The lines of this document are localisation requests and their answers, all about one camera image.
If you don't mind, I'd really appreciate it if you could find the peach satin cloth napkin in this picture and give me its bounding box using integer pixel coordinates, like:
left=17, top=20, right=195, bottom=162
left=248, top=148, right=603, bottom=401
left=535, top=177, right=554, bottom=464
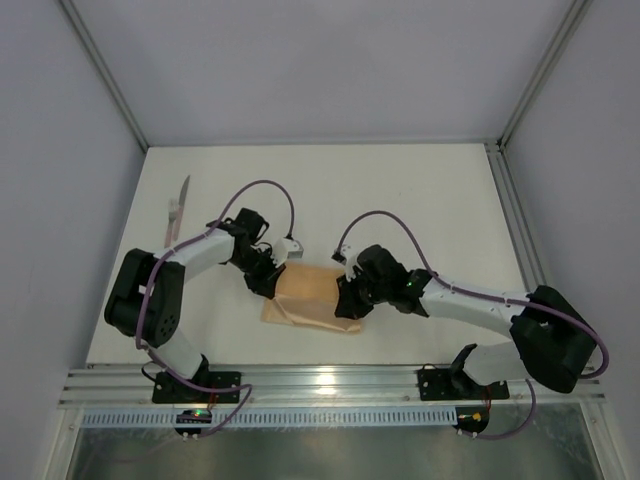
left=261, top=262, right=362, bottom=335

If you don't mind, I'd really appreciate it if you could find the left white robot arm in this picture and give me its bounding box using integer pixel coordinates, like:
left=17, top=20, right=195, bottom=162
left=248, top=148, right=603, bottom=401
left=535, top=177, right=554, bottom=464
left=104, top=208, right=303, bottom=403

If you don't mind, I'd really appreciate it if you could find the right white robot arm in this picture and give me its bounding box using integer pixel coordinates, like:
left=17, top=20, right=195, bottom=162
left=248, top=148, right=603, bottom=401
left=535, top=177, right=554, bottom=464
left=332, top=244, right=597, bottom=398

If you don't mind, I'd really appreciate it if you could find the left controller board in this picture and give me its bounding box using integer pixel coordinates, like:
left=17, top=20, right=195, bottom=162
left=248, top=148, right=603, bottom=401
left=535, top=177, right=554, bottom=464
left=174, top=408, right=213, bottom=439

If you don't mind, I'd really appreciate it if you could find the controller board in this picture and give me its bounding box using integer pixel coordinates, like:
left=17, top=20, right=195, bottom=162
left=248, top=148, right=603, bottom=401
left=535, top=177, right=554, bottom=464
left=174, top=408, right=213, bottom=439
left=453, top=404, right=490, bottom=437

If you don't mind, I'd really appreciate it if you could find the right controller board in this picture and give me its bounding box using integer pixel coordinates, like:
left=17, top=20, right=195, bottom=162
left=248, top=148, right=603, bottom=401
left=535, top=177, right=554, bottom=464
left=453, top=404, right=490, bottom=437

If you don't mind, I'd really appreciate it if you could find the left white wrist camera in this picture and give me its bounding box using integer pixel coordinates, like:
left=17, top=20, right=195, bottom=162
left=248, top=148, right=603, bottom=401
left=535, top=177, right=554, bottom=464
left=271, top=237, right=304, bottom=267

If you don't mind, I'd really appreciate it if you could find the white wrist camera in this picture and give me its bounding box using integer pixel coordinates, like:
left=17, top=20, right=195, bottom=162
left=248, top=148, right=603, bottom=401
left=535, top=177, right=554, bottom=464
left=271, top=237, right=304, bottom=267
left=331, top=244, right=361, bottom=281

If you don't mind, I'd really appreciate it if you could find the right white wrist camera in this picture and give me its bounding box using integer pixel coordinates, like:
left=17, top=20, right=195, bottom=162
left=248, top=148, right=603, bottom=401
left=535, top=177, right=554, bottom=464
left=331, top=244, right=361, bottom=281

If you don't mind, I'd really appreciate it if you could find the pink handled table knife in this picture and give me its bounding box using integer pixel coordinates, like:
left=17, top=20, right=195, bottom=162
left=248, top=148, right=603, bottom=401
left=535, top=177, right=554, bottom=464
left=164, top=175, right=191, bottom=248

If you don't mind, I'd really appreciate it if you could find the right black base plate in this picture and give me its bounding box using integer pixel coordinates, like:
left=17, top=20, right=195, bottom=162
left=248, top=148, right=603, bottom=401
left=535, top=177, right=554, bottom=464
left=416, top=364, right=510, bottom=401

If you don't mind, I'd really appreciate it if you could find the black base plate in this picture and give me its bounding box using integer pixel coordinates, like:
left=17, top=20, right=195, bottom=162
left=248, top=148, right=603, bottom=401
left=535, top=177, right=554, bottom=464
left=152, top=368, right=243, bottom=404
left=416, top=364, right=510, bottom=401

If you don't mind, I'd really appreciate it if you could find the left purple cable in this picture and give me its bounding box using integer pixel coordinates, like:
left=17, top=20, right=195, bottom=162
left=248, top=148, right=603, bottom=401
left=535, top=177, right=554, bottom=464
left=135, top=179, right=296, bottom=451

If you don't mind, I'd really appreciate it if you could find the purple cable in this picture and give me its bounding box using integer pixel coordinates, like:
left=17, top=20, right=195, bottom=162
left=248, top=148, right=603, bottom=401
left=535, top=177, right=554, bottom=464
left=135, top=179, right=296, bottom=451
left=338, top=210, right=612, bottom=442

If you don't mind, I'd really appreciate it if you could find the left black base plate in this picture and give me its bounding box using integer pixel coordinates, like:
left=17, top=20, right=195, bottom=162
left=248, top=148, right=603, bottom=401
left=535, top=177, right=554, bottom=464
left=152, top=368, right=243, bottom=404

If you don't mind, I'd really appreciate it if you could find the right side aluminium rail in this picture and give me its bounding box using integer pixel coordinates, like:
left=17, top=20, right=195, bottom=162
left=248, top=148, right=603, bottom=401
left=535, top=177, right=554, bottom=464
left=484, top=140, right=556, bottom=291

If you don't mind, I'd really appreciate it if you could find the aluminium rail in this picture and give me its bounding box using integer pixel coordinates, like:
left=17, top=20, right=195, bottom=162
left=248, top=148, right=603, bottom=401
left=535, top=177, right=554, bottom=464
left=484, top=140, right=556, bottom=291
left=58, top=364, right=605, bottom=409

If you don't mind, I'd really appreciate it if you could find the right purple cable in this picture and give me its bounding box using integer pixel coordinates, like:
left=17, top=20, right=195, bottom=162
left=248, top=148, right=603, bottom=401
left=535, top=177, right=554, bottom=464
left=338, top=210, right=612, bottom=442

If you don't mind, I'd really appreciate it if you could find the front aluminium rail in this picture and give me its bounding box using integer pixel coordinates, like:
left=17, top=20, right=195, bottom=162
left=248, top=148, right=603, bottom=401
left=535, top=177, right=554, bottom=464
left=58, top=364, right=605, bottom=409

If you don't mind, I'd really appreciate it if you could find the slotted cable duct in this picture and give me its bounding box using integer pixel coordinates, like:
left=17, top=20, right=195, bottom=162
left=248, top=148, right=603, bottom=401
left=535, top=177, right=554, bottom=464
left=81, top=405, right=455, bottom=429

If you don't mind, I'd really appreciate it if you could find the left aluminium frame post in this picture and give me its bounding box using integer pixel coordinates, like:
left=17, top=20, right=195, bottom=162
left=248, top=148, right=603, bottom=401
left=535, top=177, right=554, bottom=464
left=56, top=0, right=150, bottom=153

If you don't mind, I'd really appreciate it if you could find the aluminium frame post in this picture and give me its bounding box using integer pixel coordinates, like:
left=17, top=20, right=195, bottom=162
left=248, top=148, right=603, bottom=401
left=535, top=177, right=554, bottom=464
left=497, top=0, right=593, bottom=149
left=56, top=0, right=150, bottom=153

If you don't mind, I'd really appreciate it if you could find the right aluminium frame post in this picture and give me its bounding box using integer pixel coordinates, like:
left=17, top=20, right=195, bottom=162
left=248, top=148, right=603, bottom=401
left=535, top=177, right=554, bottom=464
left=497, top=0, right=593, bottom=149

